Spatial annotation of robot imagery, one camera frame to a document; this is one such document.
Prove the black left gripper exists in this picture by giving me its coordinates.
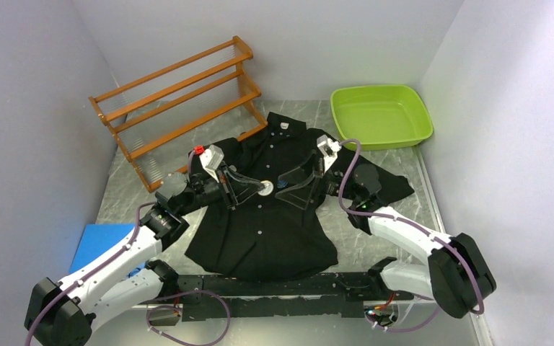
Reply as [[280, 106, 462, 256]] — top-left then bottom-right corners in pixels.
[[177, 161, 264, 216]]

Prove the blue round brooch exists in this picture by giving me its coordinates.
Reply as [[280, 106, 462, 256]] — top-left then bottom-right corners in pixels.
[[276, 179, 288, 189]]

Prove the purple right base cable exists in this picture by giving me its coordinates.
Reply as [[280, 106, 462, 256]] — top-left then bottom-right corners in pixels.
[[365, 291, 443, 334]]

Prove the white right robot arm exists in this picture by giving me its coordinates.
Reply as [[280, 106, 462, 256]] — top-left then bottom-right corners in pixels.
[[276, 149, 497, 318]]

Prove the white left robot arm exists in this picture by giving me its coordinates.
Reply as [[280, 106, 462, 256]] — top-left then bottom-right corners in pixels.
[[25, 163, 273, 345]]

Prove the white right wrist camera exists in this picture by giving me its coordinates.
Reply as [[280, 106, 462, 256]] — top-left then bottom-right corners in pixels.
[[316, 135, 341, 159]]

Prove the green plastic basin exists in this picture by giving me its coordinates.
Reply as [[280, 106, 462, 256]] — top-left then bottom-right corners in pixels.
[[330, 84, 434, 151]]

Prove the aluminium frame rail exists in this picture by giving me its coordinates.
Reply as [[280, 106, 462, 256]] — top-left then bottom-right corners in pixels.
[[89, 295, 491, 345]]

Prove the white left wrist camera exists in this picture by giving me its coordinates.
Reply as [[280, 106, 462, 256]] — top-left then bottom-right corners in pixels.
[[194, 145, 224, 182]]

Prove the orange wooden rack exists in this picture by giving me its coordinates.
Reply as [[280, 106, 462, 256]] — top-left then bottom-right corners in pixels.
[[89, 36, 268, 192]]

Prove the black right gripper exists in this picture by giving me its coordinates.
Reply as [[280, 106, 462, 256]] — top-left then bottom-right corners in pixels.
[[276, 151, 360, 210]]

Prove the blue foam pad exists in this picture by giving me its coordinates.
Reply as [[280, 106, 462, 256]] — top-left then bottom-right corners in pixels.
[[69, 223, 133, 274]]

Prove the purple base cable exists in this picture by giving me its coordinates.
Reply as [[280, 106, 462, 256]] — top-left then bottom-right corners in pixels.
[[365, 291, 443, 334], [131, 288, 232, 346]]

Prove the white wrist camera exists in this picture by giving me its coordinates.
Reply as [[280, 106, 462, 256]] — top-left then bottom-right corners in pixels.
[[316, 135, 341, 159], [194, 145, 224, 182]]

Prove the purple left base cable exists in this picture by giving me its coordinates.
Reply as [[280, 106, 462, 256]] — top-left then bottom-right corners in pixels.
[[131, 288, 232, 346]]

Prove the orange round brooch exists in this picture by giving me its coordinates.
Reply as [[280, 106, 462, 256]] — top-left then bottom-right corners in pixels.
[[258, 180, 274, 196]]

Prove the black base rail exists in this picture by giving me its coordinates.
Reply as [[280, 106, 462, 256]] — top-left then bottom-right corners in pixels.
[[129, 271, 414, 321]]

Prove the black button shirt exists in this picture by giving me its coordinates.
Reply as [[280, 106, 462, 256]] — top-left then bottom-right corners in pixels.
[[183, 112, 416, 283]]

